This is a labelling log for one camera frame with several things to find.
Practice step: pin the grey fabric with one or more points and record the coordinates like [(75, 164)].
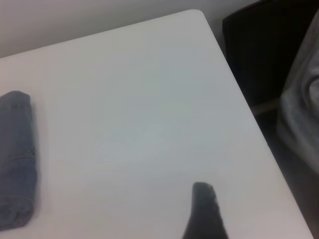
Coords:
[(299, 112)]

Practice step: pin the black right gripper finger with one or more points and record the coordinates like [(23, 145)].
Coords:
[(204, 214)]

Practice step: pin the blue denim pants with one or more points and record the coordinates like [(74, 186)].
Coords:
[(17, 154)]

